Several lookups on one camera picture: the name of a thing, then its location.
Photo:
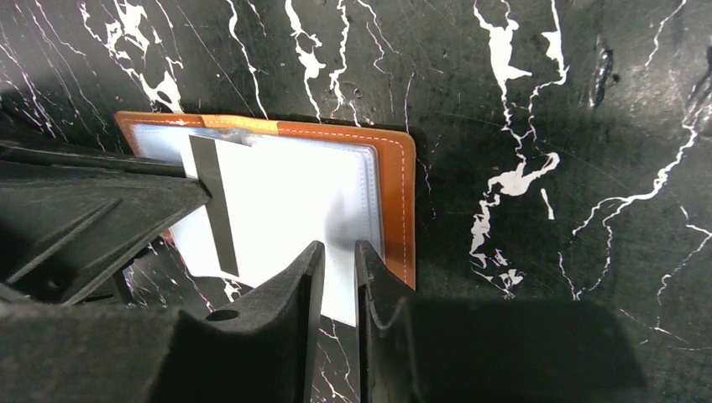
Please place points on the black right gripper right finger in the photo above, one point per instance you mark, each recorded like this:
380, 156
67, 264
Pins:
414, 348

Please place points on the white card with black stripe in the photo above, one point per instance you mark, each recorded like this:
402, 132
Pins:
270, 198

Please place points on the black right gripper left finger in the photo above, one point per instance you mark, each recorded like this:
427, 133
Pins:
259, 348

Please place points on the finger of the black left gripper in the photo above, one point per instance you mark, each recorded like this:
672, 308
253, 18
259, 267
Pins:
64, 236
60, 154

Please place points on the orange leather card holder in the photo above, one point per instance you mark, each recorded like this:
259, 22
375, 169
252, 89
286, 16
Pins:
160, 136

